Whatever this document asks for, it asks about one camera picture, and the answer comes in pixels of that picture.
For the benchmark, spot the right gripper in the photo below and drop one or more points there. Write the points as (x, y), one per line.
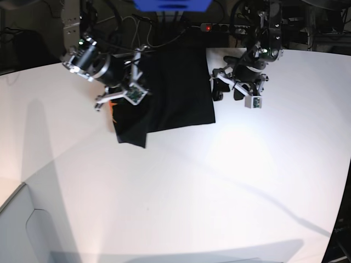
(117, 74)

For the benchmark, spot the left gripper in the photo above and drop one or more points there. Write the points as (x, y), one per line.
(243, 77)

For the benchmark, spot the black T-shirt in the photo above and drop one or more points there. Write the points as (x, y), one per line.
(180, 96)

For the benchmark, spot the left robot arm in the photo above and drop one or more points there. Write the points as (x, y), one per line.
(262, 41)

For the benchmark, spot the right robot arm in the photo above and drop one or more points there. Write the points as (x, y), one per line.
(96, 56)

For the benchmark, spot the white power strip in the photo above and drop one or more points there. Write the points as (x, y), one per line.
(224, 28)

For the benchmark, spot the blue box overhead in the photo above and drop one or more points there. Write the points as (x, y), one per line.
(172, 5)

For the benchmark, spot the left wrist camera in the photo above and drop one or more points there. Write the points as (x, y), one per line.
(253, 102)

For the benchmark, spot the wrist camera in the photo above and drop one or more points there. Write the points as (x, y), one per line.
(253, 102)
(135, 95)

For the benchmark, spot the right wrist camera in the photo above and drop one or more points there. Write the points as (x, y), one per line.
(135, 95)

